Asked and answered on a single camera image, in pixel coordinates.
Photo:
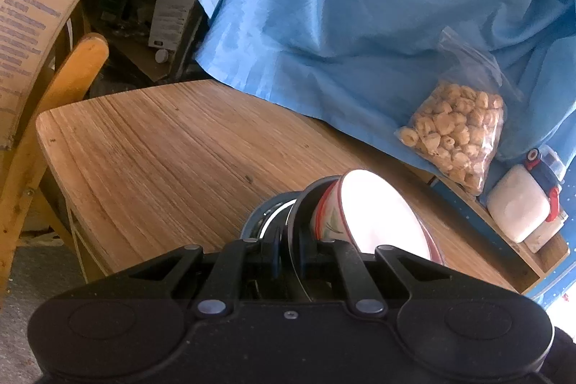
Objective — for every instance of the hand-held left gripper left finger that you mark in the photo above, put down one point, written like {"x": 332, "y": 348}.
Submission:
{"x": 234, "y": 271}

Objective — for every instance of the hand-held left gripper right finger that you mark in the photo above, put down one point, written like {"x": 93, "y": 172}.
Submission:
{"x": 346, "y": 271}

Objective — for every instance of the white bowl with red rim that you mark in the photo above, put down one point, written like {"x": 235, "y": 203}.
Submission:
{"x": 326, "y": 215}
{"x": 382, "y": 213}

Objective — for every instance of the large stainless steel plate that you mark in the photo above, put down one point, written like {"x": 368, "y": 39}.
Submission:
{"x": 299, "y": 226}

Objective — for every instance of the wooden desktop shelf riser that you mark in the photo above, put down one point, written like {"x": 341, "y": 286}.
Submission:
{"x": 495, "y": 251}

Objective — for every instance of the clear bag of puffed snacks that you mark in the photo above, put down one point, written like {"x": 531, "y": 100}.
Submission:
{"x": 459, "y": 132}

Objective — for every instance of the white bottle with blue cap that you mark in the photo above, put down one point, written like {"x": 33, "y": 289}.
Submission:
{"x": 517, "y": 204}

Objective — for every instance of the small white jar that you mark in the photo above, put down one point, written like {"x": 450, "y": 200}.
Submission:
{"x": 546, "y": 233}

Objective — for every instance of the blue polka-dot cloth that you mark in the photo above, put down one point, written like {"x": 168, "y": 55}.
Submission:
{"x": 558, "y": 271}

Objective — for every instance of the wooden chair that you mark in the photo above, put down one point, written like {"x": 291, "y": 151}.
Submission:
{"x": 49, "y": 109}

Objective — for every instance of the plain blue cloth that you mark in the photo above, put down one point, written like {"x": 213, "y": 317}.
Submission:
{"x": 360, "y": 15}

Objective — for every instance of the white printed carton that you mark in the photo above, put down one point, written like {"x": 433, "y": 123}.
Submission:
{"x": 171, "y": 15}

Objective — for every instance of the cardboard box with blue print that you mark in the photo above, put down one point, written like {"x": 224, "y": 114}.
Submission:
{"x": 31, "y": 19}

